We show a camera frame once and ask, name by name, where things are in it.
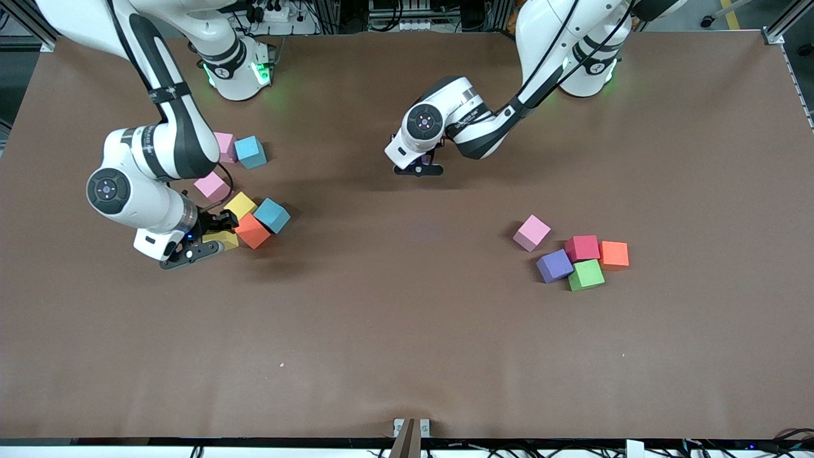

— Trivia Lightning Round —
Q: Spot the yellow foam cube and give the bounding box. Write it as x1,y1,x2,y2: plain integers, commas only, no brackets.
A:
202,230,240,251
223,191,258,221

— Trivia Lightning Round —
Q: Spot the light pink foam cube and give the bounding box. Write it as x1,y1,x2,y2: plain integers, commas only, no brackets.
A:
513,214,552,253
214,132,239,164
193,170,231,204

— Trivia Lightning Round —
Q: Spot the orange foam cube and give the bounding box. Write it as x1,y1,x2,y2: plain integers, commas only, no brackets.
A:
598,240,630,270
234,213,273,250

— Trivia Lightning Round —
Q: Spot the blue foam cube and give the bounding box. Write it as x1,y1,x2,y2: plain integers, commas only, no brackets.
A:
234,135,268,170
253,197,292,235

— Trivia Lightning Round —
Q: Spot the brown table cover mat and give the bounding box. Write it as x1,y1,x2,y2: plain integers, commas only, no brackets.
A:
0,31,814,441

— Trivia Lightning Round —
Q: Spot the red foam cube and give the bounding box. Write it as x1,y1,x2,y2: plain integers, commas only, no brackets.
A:
565,235,602,263

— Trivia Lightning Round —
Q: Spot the green foam cube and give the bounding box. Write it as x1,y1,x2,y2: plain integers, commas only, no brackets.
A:
567,259,606,293

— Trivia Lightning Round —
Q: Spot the white power strip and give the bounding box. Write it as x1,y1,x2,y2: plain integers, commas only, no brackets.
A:
251,0,303,26

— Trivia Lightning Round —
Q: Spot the metal bracket with post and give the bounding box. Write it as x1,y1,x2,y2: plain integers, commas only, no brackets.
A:
392,417,432,458

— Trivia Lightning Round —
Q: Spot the aluminium frame post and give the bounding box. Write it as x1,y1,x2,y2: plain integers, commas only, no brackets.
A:
762,0,814,45
0,0,57,53

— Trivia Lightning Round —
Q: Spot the aluminium side rail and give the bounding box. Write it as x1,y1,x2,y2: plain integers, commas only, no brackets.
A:
779,43,814,131

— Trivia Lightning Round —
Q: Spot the black cable bundle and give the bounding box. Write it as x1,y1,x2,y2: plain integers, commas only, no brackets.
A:
750,427,814,454

